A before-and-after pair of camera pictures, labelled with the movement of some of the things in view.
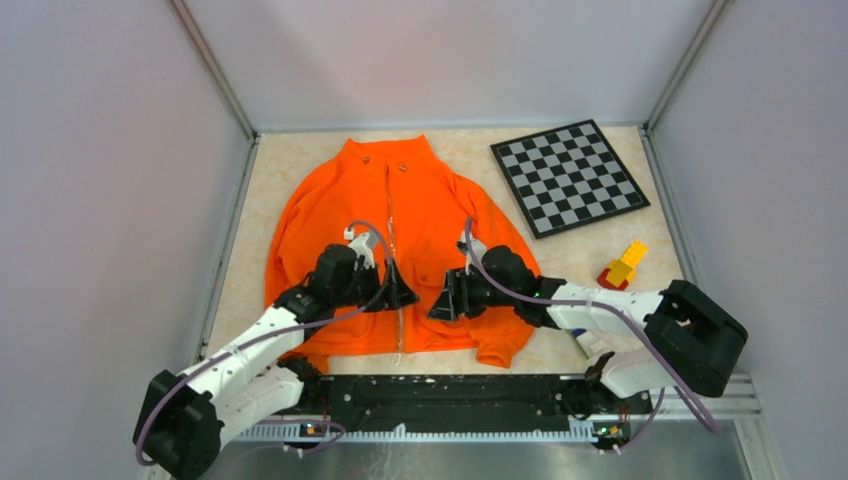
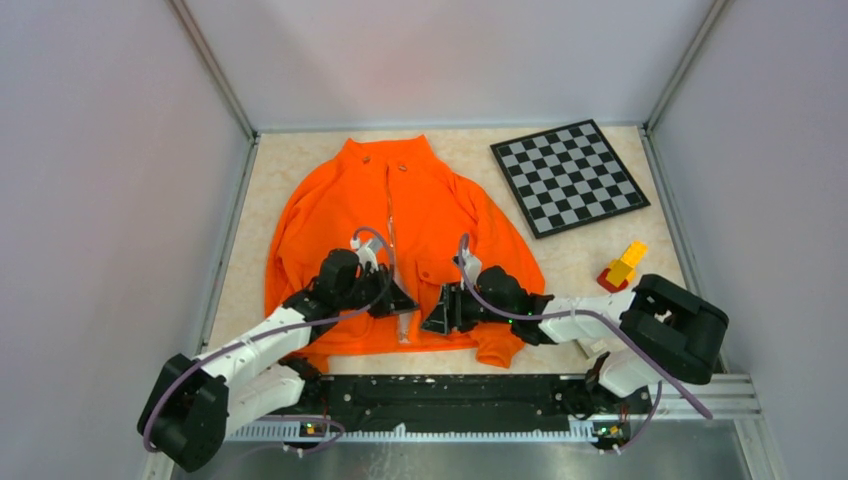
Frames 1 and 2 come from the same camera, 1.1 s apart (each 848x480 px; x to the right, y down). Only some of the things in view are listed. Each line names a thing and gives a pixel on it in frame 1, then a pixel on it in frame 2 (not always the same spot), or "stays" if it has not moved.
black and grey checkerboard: (567, 177) stays
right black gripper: (455, 298) -> (449, 311)
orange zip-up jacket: (416, 211) stays
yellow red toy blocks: (623, 269) stays
